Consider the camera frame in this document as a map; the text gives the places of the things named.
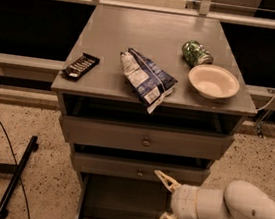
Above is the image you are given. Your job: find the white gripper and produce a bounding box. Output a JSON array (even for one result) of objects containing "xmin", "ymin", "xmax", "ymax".
[{"xmin": 154, "ymin": 169, "xmax": 199, "ymax": 219}]

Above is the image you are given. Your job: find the grey bottom drawer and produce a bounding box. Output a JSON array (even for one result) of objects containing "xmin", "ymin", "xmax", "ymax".
[{"xmin": 74, "ymin": 173, "xmax": 171, "ymax": 219}]

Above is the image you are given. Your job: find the grey drawer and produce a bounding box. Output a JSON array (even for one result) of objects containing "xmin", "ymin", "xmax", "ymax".
[
  {"xmin": 60, "ymin": 115, "xmax": 234, "ymax": 160},
  {"xmin": 74, "ymin": 173, "xmax": 171, "ymax": 219},
  {"xmin": 71, "ymin": 151, "xmax": 210, "ymax": 185}
]

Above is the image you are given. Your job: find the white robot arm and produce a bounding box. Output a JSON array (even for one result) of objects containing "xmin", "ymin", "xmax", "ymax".
[{"xmin": 154, "ymin": 169, "xmax": 275, "ymax": 219}]

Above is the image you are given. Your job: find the grey middle drawer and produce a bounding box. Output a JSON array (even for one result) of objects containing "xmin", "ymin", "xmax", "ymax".
[{"xmin": 71, "ymin": 151, "xmax": 210, "ymax": 185}]

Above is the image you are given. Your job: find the grey wooden drawer cabinet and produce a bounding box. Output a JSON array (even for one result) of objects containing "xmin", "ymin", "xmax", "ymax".
[{"xmin": 32, "ymin": 0, "xmax": 269, "ymax": 219}]

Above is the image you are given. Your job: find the grey top drawer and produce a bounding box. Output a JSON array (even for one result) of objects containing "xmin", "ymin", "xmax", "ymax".
[{"xmin": 60, "ymin": 115, "xmax": 234, "ymax": 160}]

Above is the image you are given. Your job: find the blue white chip bag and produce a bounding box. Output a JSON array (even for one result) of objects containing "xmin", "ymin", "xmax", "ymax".
[{"xmin": 120, "ymin": 48, "xmax": 178, "ymax": 114}]

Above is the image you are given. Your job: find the white paper bowl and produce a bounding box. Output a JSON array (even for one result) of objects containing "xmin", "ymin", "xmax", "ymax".
[{"xmin": 188, "ymin": 64, "xmax": 240, "ymax": 100}]

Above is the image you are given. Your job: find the green soda can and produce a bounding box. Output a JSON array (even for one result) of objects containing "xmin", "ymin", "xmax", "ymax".
[{"xmin": 182, "ymin": 40, "xmax": 214, "ymax": 67}]

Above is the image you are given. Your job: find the black snack bar packet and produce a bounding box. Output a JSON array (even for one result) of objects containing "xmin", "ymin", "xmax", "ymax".
[{"xmin": 63, "ymin": 53, "xmax": 100, "ymax": 80}]

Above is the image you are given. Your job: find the black stand base bar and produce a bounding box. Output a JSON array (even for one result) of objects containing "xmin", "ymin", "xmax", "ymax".
[{"xmin": 0, "ymin": 136, "xmax": 38, "ymax": 219}]

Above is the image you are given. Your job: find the black cable on floor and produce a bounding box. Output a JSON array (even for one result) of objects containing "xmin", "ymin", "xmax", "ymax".
[{"xmin": 0, "ymin": 103, "xmax": 47, "ymax": 219}]

